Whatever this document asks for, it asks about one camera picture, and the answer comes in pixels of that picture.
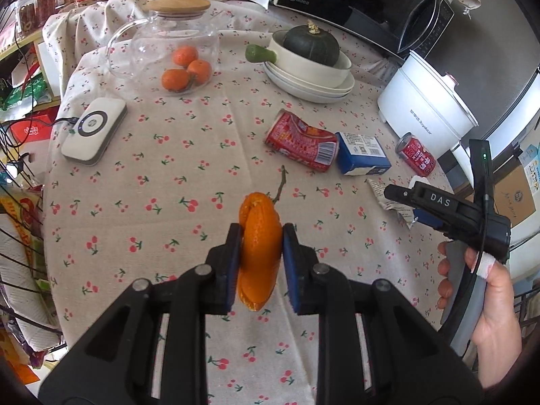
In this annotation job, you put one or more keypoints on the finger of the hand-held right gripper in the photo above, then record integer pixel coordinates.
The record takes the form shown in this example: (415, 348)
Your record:
(422, 200)
(428, 220)

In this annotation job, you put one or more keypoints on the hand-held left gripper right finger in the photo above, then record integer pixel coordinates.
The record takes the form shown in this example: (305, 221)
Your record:
(291, 270)

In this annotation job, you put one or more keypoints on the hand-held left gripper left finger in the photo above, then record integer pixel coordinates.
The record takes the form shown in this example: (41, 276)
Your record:
(232, 261)

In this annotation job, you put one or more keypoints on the printed paper wrapper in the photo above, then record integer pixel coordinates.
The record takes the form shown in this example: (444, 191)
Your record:
(394, 211)

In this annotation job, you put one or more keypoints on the orange peel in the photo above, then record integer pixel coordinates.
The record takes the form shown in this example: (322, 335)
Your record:
(259, 244)

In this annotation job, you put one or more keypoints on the person's right hand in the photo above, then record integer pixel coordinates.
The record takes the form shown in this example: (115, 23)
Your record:
(500, 325)

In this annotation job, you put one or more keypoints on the small red drink can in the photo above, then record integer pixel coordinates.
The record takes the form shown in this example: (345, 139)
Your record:
(415, 156)

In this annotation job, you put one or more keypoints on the cardboard box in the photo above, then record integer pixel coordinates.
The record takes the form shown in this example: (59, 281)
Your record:
(517, 198)

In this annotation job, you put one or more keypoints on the small dark blue carton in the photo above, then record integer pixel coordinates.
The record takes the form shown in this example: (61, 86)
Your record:
(363, 154)

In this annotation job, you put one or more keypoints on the thin brown twig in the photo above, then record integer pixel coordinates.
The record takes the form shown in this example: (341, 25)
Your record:
(279, 185)

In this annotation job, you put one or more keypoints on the blue and white box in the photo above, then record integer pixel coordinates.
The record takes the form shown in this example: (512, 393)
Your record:
(532, 160)

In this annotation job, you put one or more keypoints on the white electric cooking pot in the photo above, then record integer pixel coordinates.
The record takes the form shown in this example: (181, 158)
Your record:
(422, 101)

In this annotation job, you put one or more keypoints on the cherry print tablecloth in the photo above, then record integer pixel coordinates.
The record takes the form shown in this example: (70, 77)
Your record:
(190, 168)

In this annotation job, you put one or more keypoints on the crushed red drink can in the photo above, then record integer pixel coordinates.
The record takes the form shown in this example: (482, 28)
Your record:
(299, 139)

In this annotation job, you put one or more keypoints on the white plate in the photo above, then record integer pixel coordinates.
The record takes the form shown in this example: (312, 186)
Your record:
(312, 99)
(295, 88)

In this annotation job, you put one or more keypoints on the grey refrigerator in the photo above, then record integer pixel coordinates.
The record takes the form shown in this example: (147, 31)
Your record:
(485, 50)

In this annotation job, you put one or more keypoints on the tangerine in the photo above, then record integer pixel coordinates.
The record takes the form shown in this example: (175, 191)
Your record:
(175, 80)
(200, 71)
(185, 55)

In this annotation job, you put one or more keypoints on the dark green pumpkin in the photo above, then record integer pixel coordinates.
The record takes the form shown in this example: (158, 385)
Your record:
(310, 46)

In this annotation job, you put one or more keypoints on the black microwave oven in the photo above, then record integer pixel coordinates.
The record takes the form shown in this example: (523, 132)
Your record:
(358, 0)

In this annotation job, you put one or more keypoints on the glass teapot with wooden lid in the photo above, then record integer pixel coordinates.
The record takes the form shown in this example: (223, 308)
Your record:
(177, 8)

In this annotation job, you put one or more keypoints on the wooden shelf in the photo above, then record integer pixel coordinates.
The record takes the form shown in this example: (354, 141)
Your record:
(21, 44)

